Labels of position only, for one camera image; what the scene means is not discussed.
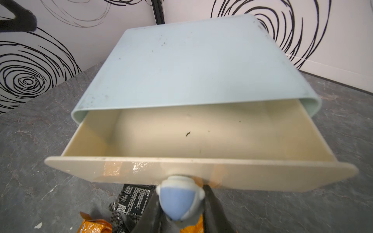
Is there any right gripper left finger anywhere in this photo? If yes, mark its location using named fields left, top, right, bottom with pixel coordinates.
left=131, top=192, right=162, bottom=233

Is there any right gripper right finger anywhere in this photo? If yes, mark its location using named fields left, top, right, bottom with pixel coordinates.
left=203, top=184, right=236, bottom=233

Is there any orange cookie pack back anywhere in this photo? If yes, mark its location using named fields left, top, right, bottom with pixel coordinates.
left=180, top=215, right=204, bottom=233

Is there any orange cookie pack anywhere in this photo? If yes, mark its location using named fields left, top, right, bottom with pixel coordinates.
left=180, top=215, right=204, bottom=233
left=77, top=212, right=113, bottom=233

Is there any orange cookie pack front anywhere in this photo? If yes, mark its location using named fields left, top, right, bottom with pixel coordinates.
left=77, top=212, right=113, bottom=233

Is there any cream top drawer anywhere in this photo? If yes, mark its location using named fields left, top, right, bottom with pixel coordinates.
left=45, top=100, right=358, bottom=192

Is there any light blue drawer cabinet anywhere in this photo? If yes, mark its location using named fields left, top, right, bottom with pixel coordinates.
left=71, top=14, right=322, bottom=123

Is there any black cookie pack left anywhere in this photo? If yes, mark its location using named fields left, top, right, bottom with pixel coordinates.
left=109, top=184, right=155, bottom=222

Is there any black cookie pack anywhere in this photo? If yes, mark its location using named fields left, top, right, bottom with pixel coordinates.
left=109, top=184, right=155, bottom=222
left=110, top=216, right=130, bottom=233

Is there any black cookie pack right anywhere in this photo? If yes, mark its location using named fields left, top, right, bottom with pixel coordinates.
left=110, top=216, right=130, bottom=233

